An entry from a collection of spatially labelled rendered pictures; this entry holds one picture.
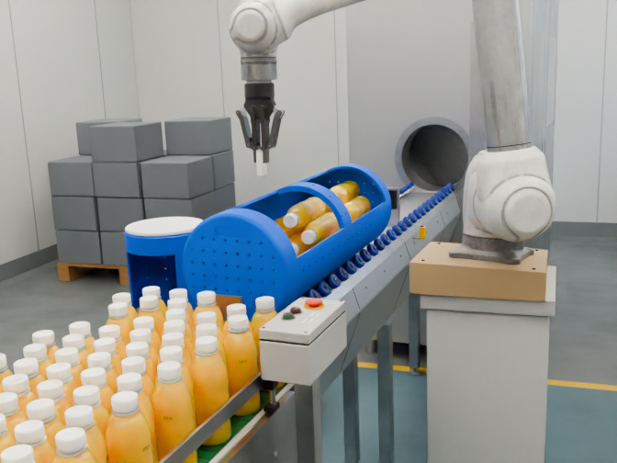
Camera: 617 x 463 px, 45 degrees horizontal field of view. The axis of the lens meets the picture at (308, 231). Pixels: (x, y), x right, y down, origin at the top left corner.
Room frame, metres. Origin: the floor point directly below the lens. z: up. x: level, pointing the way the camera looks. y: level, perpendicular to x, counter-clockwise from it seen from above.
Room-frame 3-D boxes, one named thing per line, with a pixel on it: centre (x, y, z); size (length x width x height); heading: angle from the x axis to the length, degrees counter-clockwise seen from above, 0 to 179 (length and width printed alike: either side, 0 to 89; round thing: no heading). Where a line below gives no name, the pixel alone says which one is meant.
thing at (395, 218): (2.88, -0.31, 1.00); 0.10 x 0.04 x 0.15; 67
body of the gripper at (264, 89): (1.89, 0.11, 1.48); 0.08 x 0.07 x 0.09; 67
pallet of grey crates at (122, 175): (5.76, 1.26, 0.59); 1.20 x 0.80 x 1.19; 71
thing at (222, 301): (1.66, 0.20, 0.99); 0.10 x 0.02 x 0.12; 67
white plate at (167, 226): (2.56, 0.50, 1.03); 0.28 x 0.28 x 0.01
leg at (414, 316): (3.56, -0.52, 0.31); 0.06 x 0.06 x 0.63; 67
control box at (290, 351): (1.35, 0.01, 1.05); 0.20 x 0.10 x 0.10; 157
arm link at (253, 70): (1.89, 0.11, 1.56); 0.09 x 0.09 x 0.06
